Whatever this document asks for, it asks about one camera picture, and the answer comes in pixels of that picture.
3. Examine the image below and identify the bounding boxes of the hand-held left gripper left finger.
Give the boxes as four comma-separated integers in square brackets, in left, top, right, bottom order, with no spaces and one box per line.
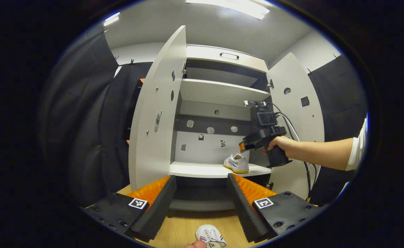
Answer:
[82,175,177,242]

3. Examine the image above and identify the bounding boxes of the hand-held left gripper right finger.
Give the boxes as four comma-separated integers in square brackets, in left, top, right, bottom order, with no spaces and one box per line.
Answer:
[227,173,321,243]

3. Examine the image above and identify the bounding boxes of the white sneaker shoe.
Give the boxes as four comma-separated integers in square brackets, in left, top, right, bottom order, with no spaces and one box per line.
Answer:
[195,225,228,248]
[223,153,249,174]

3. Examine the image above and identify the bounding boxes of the white cabinet door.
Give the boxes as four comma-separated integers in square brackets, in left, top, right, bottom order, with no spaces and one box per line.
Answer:
[266,52,325,200]
[129,25,187,190]

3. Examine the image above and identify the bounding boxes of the white shoe cabinet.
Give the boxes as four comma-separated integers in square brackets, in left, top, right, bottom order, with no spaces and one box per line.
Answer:
[169,45,273,211]

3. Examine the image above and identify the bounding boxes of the white cabinet shelf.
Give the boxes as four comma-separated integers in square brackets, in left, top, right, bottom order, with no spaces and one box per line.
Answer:
[170,161,272,178]
[180,79,270,107]

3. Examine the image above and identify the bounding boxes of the white cabinet drawer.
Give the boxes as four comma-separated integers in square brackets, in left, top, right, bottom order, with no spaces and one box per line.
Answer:
[186,45,268,73]

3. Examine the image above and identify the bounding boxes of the black backdrop cloth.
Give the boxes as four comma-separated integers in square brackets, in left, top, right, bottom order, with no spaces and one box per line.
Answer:
[39,29,154,207]
[307,54,368,205]

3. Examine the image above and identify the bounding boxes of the long ceiling light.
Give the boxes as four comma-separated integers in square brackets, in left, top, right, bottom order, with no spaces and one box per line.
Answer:
[185,0,270,20]

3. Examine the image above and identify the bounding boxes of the small ceiling light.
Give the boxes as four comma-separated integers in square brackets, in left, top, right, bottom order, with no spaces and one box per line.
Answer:
[103,12,120,27]

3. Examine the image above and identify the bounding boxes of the right hand-held gripper cable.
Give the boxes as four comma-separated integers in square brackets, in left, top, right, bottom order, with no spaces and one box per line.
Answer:
[267,103,318,202]

